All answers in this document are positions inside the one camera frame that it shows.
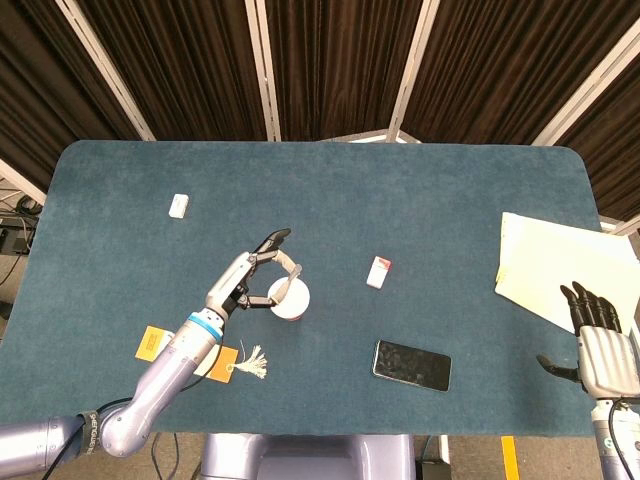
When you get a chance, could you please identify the white aluminium frame post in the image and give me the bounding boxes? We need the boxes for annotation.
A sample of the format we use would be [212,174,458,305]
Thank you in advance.
[385,0,442,133]
[243,0,284,142]
[530,28,640,147]
[0,158,47,205]
[53,0,157,142]

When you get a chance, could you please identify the black smartphone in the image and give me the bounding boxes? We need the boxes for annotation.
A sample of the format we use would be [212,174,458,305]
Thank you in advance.
[371,339,453,394]

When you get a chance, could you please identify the black equipment with cables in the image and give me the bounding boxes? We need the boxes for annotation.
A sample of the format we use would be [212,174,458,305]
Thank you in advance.
[0,192,45,259]

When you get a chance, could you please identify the grey-purple robot base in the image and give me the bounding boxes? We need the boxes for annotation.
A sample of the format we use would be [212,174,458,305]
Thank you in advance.
[199,432,416,480]

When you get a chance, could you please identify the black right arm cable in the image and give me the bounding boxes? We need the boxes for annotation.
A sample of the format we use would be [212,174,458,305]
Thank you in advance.
[605,398,632,480]

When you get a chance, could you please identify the white paper stack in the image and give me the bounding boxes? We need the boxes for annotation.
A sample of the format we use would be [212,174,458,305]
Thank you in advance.
[493,211,640,336]

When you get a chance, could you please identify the orange white tasselled bookmark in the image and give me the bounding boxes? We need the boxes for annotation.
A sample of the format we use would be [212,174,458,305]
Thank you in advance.
[134,325,269,386]

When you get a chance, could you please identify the white red cigarette pack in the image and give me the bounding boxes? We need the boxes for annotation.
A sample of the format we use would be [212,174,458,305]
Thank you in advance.
[365,255,393,290]

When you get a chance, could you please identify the yellow floor tape strip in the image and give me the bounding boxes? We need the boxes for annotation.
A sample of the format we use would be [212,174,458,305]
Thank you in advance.
[500,435,519,480]

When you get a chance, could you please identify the blue felt table mat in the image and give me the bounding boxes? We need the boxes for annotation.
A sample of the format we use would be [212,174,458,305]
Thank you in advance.
[0,139,639,437]

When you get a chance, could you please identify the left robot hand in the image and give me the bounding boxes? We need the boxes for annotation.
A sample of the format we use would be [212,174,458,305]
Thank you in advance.
[204,228,305,321]

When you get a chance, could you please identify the black box on floor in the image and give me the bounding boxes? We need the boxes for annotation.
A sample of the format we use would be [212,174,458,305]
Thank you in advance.
[419,459,452,480]

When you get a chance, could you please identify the black floor cables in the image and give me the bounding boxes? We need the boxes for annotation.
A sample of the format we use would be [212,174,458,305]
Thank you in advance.
[149,432,182,466]

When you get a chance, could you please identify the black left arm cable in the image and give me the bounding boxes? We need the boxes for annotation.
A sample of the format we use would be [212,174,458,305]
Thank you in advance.
[47,343,224,474]

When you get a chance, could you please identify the dark brown curtain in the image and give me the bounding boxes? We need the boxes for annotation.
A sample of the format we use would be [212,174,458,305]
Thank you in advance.
[0,0,640,224]

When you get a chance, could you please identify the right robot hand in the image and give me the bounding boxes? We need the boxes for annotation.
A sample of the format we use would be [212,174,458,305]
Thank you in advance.
[536,281,640,399]

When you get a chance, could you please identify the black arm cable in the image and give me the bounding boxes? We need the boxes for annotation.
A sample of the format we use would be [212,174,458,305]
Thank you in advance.
[47,343,224,474]
[605,398,632,480]

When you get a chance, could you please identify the white lidded paper cup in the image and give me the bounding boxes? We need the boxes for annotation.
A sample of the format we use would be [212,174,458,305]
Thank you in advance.
[267,276,312,321]

